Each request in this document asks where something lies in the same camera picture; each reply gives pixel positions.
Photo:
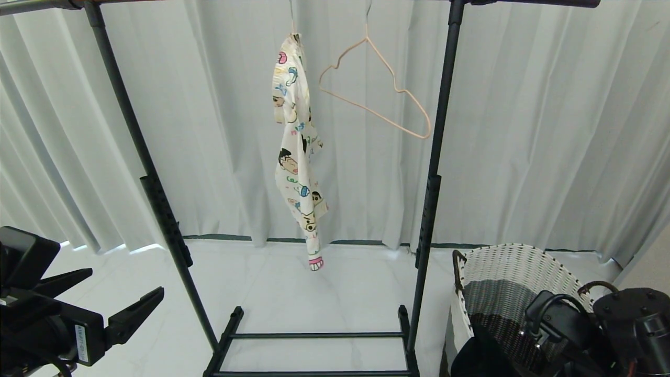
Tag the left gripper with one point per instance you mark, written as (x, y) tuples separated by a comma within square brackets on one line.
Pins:
[(47, 330)]

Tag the cream printed garment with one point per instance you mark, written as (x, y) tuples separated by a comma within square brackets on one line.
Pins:
[(293, 173)]

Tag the pink clothes hanger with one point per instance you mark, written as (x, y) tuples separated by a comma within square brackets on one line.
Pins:
[(293, 21), (387, 68)]

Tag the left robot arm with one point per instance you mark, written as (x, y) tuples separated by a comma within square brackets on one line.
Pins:
[(15, 370)]

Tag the black clothes rack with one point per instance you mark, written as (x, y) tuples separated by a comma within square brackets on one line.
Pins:
[(434, 157)]

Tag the white laundry basket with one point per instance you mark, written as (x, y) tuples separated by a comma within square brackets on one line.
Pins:
[(502, 262)]

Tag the black garment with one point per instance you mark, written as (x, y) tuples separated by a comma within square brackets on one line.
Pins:
[(481, 361)]

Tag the white curtain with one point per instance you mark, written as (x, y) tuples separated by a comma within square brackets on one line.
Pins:
[(523, 131)]

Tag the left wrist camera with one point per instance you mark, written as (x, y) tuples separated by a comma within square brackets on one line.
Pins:
[(26, 256)]

